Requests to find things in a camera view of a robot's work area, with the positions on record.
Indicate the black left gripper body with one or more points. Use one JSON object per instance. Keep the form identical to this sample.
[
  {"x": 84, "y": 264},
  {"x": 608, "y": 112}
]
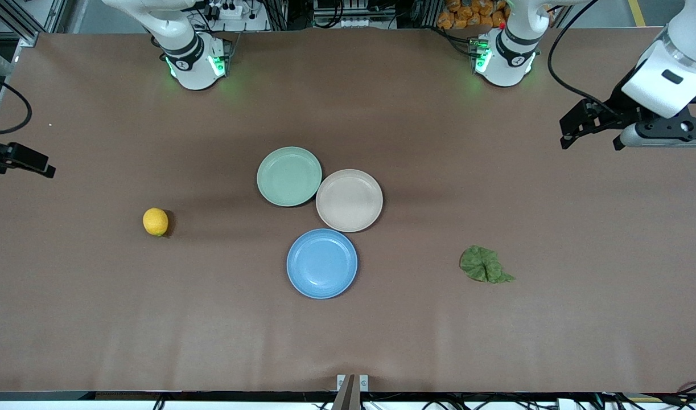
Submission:
[{"x": 616, "y": 108}]

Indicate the yellow lemon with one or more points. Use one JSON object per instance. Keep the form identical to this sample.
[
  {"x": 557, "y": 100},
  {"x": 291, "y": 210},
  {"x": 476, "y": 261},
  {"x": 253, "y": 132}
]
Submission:
[{"x": 155, "y": 221}]

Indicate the green lettuce leaf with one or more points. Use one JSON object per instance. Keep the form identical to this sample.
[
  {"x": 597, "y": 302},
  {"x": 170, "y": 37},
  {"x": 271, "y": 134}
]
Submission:
[{"x": 481, "y": 265}]

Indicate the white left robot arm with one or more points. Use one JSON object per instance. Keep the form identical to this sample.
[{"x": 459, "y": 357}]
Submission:
[{"x": 663, "y": 74}]

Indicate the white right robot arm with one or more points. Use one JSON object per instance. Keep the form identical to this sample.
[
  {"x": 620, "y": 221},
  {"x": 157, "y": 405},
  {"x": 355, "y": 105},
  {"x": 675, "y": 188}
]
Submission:
[{"x": 188, "y": 54}]

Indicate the orange snack bags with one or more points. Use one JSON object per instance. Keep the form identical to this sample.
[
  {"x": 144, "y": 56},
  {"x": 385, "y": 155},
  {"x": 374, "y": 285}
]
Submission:
[{"x": 473, "y": 14}]

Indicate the beige plate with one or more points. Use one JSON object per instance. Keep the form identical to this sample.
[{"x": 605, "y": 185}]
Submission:
[{"x": 349, "y": 200}]

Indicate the mint green plate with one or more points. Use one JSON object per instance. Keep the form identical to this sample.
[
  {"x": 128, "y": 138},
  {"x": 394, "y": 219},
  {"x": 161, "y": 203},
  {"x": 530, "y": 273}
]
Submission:
[{"x": 288, "y": 176}]

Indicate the white power strip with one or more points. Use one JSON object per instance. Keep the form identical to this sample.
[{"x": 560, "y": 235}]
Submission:
[{"x": 227, "y": 8}]

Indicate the blue plate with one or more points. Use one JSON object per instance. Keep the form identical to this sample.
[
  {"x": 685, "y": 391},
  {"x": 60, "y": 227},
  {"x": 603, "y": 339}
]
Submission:
[{"x": 321, "y": 263}]

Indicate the aluminium frame profile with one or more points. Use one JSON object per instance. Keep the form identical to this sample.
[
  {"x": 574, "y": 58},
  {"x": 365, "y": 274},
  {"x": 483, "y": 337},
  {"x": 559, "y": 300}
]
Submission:
[{"x": 23, "y": 20}]

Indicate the grey metal table bracket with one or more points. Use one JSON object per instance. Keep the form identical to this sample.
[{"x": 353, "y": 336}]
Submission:
[{"x": 351, "y": 390}]

